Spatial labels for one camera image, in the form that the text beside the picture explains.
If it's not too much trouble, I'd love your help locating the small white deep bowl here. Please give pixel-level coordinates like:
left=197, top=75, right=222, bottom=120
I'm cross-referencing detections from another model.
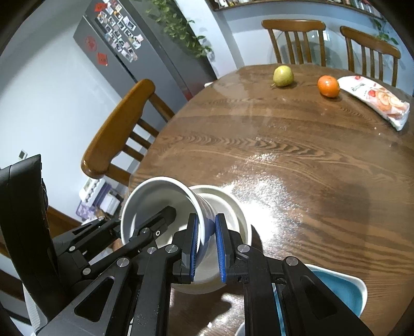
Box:
left=121, top=176, right=216, bottom=265

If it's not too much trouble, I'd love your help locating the large white bowl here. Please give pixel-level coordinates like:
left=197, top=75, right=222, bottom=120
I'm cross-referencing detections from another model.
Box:
left=173, top=185, right=252, bottom=295

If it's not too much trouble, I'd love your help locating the white blue patterned square plate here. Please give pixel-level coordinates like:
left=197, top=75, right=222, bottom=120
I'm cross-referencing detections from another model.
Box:
left=234, top=262, right=368, bottom=336

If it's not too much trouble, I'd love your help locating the stack of books and boxes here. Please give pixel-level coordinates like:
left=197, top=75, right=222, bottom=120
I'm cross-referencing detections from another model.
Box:
left=76, top=178, right=123, bottom=221

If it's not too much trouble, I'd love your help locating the wooden chair at left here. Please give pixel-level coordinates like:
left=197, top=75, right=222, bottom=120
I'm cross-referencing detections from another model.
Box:
left=81, top=79, right=175, bottom=186

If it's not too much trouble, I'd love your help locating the wooden chair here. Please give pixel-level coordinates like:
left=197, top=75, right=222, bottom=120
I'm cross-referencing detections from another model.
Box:
left=340, top=26, right=401, bottom=87
left=81, top=79, right=175, bottom=186
left=261, top=19, right=326, bottom=66

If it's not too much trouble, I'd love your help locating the grey refrigerator with magnets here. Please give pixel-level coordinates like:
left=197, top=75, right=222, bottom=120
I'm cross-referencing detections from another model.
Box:
left=74, top=1, right=216, bottom=100

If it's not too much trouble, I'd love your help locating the green pear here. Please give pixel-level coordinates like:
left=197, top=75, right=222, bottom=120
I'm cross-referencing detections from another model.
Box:
left=272, top=65, right=294, bottom=88

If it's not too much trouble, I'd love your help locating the orange tangerine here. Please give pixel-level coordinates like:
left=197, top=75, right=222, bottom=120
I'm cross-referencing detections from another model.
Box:
left=317, top=75, right=340, bottom=98

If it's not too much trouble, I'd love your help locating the green hanging plant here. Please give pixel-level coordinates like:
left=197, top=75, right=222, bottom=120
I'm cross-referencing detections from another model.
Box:
left=146, top=0, right=213, bottom=58

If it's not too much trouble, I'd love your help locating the white snack bag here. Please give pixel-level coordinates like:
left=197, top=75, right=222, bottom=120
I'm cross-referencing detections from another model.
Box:
left=337, top=75, right=410, bottom=131

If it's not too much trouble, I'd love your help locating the wooden chair back left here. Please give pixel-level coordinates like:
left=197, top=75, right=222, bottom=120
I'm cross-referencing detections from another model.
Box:
left=261, top=19, right=326, bottom=66

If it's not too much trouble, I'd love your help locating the wooden chair back right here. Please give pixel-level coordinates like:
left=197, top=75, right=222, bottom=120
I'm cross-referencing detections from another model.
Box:
left=340, top=26, right=401, bottom=87

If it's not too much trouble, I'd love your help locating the wall shelf with jars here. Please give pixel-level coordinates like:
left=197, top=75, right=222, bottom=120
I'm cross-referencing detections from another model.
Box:
left=206, top=0, right=384, bottom=18

